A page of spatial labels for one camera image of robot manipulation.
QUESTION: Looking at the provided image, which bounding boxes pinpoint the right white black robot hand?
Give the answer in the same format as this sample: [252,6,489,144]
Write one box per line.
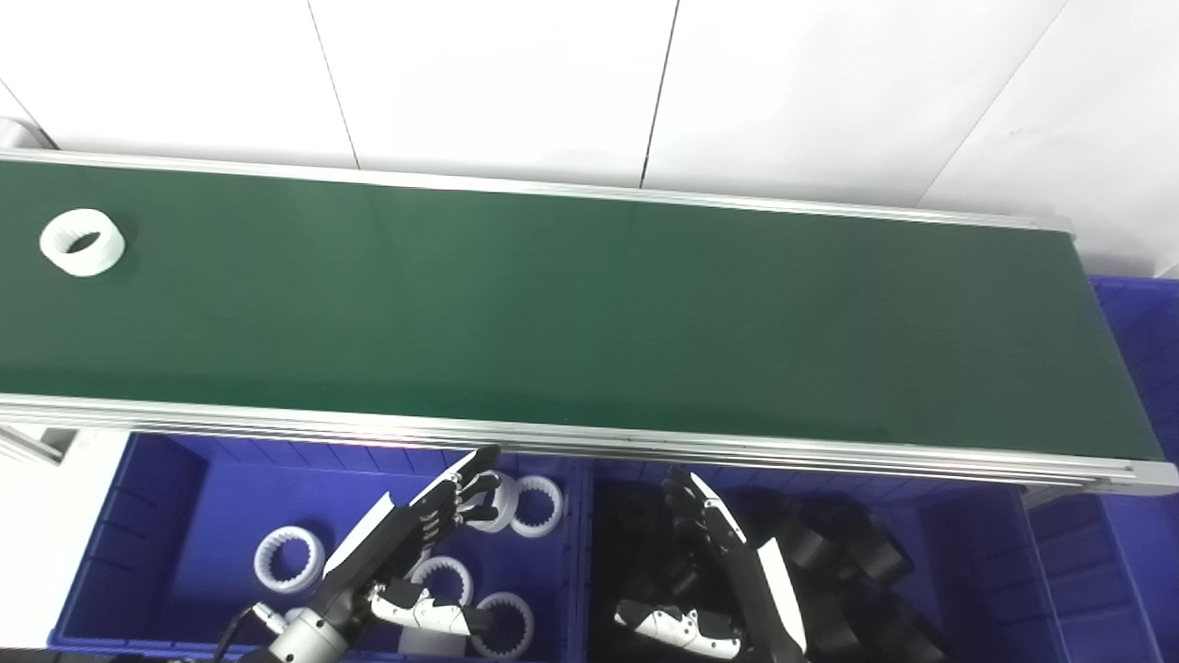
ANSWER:
[614,469,811,663]

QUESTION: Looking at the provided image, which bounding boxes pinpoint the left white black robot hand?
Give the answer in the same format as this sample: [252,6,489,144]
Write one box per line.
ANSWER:
[316,446,504,638]

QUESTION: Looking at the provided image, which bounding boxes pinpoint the green conveyor belt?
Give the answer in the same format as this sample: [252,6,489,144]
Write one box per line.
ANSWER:
[0,118,1179,498]
[0,161,1163,461]

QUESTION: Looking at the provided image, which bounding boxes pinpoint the blue bin with black parts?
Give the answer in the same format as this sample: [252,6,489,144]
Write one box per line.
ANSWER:
[580,460,1071,663]

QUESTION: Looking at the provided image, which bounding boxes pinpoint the blue bin with white parts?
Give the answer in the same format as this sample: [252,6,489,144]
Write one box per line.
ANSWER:
[48,433,590,660]

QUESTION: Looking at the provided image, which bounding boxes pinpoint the empty blue bin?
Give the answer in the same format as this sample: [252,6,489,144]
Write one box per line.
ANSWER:
[1025,274,1179,663]

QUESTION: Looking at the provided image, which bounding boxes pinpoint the aluminium conveyor leg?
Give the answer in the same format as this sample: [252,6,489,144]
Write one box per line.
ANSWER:
[0,425,76,464]

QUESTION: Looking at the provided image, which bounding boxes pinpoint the black ring gear part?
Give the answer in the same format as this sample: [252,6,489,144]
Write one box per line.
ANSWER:
[656,557,706,604]
[613,490,669,540]
[843,520,913,586]
[778,520,839,576]

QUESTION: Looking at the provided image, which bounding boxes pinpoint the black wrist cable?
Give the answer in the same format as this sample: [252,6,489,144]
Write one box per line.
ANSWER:
[215,603,288,660]

